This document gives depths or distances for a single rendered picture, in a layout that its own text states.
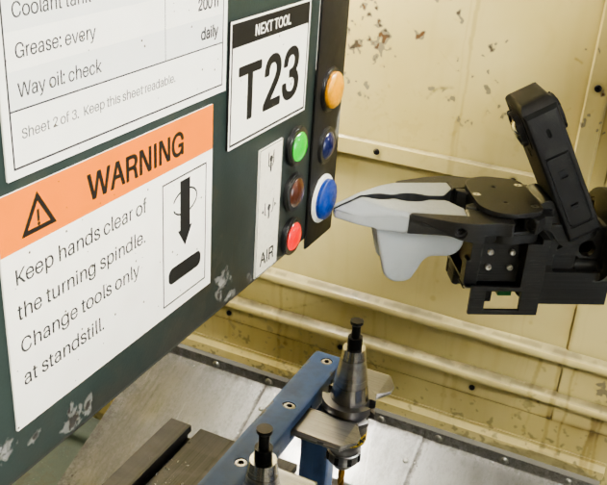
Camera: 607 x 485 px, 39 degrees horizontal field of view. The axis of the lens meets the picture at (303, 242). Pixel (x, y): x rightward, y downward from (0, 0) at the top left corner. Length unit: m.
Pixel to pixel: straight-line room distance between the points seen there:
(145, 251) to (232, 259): 0.10
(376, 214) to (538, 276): 0.13
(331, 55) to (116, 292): 0.25
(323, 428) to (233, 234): 0.50
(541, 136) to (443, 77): 0.71
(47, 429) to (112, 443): 1.28
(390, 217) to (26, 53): 0.33
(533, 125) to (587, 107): 0.67
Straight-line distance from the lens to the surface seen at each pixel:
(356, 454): 1.04
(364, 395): 0.99
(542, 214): 0.62
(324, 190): 0.60
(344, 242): 1.46
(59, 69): 0.35
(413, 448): 1.57
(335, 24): 0.58
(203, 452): 1.43
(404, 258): 0.61
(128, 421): 1.69
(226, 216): 0.49
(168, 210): 0.43
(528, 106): 0.60
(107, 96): 0.37
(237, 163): 0.48
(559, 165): 0.62
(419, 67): 1.32
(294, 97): 0.53
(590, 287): 0.67
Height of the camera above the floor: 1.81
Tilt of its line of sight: 25 degrees down
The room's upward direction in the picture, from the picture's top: 4 degrees clockwise
